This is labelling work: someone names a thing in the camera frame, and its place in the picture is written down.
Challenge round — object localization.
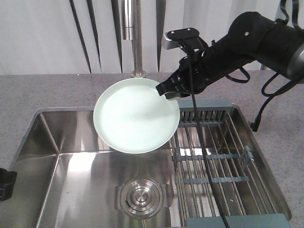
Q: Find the steel sink drain strainer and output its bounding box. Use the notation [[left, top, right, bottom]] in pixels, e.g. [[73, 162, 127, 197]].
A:
[[114, 178, 173, 220]]

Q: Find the stainless steel sink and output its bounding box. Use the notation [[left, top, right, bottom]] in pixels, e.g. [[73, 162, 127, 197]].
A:
[[0, 107, 181, 228]]

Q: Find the stainless steel faucet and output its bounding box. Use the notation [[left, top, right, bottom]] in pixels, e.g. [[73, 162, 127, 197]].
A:
[[121, 0, 146, 78]]

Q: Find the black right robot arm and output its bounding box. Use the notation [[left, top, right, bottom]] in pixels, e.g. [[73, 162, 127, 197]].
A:
[[156, 11, 304, 99]]

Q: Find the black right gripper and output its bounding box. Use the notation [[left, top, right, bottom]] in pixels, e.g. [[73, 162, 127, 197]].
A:
[[156, 43, 214, 100]]

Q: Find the light green round plate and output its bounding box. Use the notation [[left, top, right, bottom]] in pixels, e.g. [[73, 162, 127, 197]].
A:
[[93, 78, 180, 154]]

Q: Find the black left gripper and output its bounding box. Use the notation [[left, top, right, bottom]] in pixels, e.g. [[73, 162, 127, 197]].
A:
[[0, 168, 17, 201]]

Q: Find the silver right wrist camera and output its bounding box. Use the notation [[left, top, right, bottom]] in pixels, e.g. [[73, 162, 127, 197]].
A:
[[161, 28, 200, 50]]

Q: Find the black camera cable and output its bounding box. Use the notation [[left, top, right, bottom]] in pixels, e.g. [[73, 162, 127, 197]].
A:
[[185, 45, 230, 228]]

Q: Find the white pleated curtain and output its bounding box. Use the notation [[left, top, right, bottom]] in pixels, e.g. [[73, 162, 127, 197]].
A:
[[0, 0, 284, 75]]

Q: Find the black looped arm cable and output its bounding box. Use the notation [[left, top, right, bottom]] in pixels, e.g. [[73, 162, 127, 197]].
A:
[[225, 0, 304, 133]]

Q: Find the grey dish drying rack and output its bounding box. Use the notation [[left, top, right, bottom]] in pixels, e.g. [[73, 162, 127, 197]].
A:
[[170, 99, 291, 228]]

